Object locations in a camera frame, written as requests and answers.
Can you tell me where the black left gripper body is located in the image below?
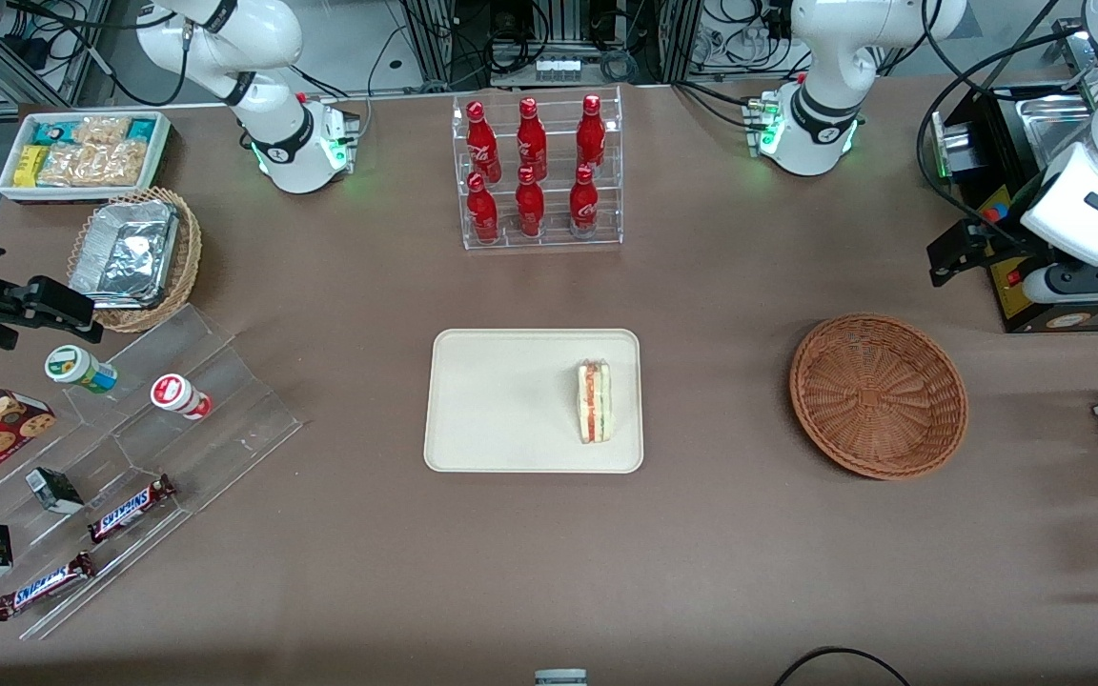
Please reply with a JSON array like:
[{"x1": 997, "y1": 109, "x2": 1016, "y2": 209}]
[{"x1": 986, "y1": 170, "x2": 1057, "y2": 279}]

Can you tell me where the triangular sandwich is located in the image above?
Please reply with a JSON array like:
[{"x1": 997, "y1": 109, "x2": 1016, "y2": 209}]
[{"x1": 577, "y1": 359, "x2": 614, "y2": 445}]

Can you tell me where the aluminium foil tray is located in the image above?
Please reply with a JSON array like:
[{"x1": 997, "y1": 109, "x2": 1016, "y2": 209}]
[{"x1": 70, "y1": 200, "x2": 180, "y2": 311}]

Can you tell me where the light wicker basket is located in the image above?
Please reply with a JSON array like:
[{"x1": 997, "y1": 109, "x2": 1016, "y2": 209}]
[{"x1": 68, "y1": 186, "x2": 203, "y2": 334}]

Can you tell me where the brown wicker basket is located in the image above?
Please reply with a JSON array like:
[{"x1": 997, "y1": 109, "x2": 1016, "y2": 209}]
[{"x1": 789, "y1": 314, "x2": 969, "y2": 480}]

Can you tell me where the beige plastic tray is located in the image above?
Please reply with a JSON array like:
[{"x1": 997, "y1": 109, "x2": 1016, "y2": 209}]
[{"x1": 423, "y1": 329, "x2": 645, "y2": 474}]

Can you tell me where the green lid yogurt cup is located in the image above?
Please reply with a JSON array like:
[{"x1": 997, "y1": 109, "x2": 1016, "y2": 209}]
[{"x1": 44, "y1": 345, "x2": 119, "y2": 395}]

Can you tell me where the black equipment box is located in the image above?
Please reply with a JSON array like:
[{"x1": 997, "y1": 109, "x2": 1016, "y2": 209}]
[{"x1": 930, "y1": 81, "x2": 1098, "y2": 334}]

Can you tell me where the stainless steel pan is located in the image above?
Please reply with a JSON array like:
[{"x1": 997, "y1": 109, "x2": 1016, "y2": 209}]
[{"x1": 1016, "y1": 91, "x2": 1098, "y2": 172}]

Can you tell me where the yellow snack pack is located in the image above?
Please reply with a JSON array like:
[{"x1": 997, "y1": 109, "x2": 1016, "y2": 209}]
[{"x1": 13, "y1": 145, "x2": 50, "y2": 189}]

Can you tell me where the clear cracker bag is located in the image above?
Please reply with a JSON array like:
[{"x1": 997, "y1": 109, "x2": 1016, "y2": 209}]
[
  {"x1": 37, "y1": 141, "x2": 146, "y2": 189},
  {"x1": 72, "y1": 116, "x2": 132, "y2": 150}
]

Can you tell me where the red lid yogurt cup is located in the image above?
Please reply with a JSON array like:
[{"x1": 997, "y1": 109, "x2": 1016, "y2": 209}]
[{"x1": 150, "y1": 373, "x2": 214, "y2": 421}]

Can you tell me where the small black box with barcode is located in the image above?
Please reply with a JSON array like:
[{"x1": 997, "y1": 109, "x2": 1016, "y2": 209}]
[{"x1": 25, "y1": 467, "x2": 85, "y2": 515}]

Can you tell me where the white snack bin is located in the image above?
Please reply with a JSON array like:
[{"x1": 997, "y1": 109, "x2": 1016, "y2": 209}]
[{"x1": 0, "y1": 111, "x2": 172, "y2": 204}]

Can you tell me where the clear acrylic stepped display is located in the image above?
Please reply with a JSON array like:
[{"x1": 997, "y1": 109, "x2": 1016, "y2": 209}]
[{"x1": 0, "y1": 303, "x2": 304, "y2": 641}]

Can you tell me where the Snickers chocolate bar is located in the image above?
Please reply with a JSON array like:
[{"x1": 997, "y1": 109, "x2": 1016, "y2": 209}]
[
  {"x1": 0, "y1": 551, "x2": 97, "y2": 622},
  {"x1": 87, "y1": 474, "x2": 178, "y2": 545}
]

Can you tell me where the red cola bottle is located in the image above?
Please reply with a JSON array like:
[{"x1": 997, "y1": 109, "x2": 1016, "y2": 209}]
[
  {"x1": 576, "y1": 93, "x2": 607, "y2": 174},
  {"x1": 515, "y1": 167, "x2": 546, "y2": 239},
  {"x1": 569, "y1": 164, "x2": 600, "y2": 239},
  {"x1": 466, "y1": 101, "x2": 501, "y2": 184},
  {"x1": 466, "y1": 171, "x2": 500, "y2": 244},
  {"x1": 517, "y1": 96, "x2": 548, "y2": 180}
]

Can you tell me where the clear acrylic bottle rack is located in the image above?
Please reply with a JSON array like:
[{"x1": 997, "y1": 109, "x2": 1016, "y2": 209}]
[{"x1": 452, "y1": 86, "x2": 624, "y2": 252}]

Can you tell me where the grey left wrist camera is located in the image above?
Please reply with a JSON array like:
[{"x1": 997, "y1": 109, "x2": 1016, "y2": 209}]
[{"x1": 1024, "y1": 259, "x2": 1098, "y2": 305}]

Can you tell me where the black cable loop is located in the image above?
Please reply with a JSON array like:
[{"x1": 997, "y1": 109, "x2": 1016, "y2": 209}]
[{"x1": 775, "y1": 647, "x2": 912, "y2": 686}]

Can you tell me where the aluminium equipment frame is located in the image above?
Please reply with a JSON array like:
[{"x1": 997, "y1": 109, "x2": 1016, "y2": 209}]
[{"x1": 396, "y1": 0, "x2": 702, "y2": 91}]

